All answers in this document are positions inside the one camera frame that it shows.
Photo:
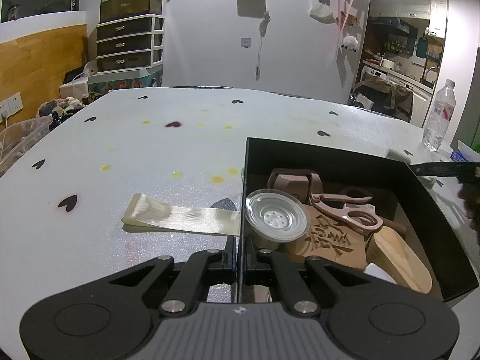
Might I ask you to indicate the white hanging bag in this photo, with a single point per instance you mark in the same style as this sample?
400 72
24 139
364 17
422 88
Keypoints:
321 12

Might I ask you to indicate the grey wall plate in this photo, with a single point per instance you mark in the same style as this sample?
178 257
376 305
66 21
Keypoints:
245 42

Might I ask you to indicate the white heart-print tablecloth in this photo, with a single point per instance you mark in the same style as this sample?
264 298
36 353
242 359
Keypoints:
150 157

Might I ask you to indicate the pile of plush toys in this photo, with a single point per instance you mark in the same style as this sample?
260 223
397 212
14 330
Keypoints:
60 107

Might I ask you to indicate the clear plastic storage bin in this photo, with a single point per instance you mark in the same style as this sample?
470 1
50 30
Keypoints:
18 138

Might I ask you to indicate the clear plastic water bottle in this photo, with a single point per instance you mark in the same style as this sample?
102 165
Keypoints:
438 116

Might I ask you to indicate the pink scissors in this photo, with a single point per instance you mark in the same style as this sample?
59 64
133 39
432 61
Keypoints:
352 219

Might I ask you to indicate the carved wooden board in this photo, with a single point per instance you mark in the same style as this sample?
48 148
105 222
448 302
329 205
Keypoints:
358 257

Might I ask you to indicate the clear plastic strainer cup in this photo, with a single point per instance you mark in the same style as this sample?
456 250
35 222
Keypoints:
275 217

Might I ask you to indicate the colourful patterned cabinet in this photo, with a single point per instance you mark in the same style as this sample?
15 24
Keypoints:
123 81

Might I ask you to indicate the white wall socket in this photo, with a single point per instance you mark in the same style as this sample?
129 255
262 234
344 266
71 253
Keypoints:
10 105

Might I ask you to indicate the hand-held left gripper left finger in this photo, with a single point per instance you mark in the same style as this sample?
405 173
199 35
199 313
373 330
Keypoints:
229 257

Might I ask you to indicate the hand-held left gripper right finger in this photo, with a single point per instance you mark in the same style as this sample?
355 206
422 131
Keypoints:
249 257

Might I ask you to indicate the white device with black lid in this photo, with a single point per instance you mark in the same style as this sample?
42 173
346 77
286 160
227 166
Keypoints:
75 86

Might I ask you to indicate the glass jar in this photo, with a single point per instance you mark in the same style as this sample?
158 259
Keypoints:
13 13

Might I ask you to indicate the pink tape dispenser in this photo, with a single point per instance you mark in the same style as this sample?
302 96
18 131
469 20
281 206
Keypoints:
292 183

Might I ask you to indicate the blue tissue box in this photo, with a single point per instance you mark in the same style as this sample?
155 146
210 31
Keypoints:
463 153

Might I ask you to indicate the white kitchen wall cabinets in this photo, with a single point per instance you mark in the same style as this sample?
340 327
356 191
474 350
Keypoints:
401 7

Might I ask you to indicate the white cooking pot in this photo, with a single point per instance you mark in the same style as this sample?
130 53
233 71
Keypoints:
387 62

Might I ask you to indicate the pink hanging ribbons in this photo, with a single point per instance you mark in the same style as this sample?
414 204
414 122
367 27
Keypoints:
343 11

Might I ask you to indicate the chair with brown cloth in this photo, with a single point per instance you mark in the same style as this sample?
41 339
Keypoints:
386 93

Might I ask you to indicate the cream satin ribbon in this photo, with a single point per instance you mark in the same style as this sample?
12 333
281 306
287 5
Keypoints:
195 219

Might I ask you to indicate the teal hanging bottle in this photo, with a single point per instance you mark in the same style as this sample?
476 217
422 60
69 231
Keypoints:
422 45

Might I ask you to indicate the black cardboard box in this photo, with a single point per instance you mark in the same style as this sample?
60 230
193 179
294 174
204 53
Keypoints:
337 159

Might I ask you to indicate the white flat piece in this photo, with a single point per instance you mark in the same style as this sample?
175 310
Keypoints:
380 272

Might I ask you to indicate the white plastic drawer unit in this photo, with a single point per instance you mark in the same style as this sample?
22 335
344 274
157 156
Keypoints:
127 43

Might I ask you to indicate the glass fish tank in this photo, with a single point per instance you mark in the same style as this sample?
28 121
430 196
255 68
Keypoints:
131 3

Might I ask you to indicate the oval wooden board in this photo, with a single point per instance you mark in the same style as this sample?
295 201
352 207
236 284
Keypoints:
401 262

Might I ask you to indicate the white washing machine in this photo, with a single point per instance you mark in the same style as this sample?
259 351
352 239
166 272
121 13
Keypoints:
375 72

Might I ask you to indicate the white sheep plush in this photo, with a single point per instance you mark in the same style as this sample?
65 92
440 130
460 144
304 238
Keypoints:
349 42

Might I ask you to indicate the white eraser block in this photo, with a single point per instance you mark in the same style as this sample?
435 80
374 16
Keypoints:
399 153

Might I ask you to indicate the brown cylinder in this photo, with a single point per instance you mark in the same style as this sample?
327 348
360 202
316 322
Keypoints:
394 228

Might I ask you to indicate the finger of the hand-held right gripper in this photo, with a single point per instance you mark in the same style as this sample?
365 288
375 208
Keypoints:
473 202
442 169

